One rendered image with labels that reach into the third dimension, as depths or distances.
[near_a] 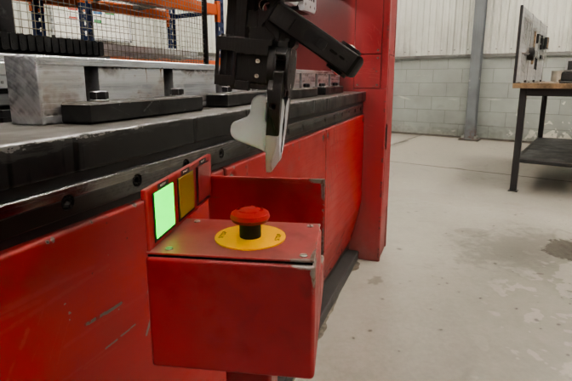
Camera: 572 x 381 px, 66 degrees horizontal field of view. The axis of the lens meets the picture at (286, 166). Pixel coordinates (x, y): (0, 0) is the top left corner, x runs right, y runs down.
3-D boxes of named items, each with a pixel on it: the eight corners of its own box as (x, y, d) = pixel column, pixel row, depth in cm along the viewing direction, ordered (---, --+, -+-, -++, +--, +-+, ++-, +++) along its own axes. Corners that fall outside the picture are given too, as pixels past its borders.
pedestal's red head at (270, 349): (313, 381, 41) (316, 196, 38) (151, 366, 43) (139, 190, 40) (323, 284, 61) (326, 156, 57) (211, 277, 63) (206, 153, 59)
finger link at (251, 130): (231, 167, 54) (237, 90, 52) (279, 173, 53) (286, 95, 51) (224, 172, 51) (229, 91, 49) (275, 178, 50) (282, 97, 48)
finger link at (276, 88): (268, 131, 52) (274, 56, 50) (283, 133, 52) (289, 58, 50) (260, 136, 48) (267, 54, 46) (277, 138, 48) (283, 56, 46)
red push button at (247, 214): (265, 251, 43) (265, 215, 42) (225, 248, 43) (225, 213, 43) (272, 236, 47) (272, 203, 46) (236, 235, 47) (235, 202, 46)
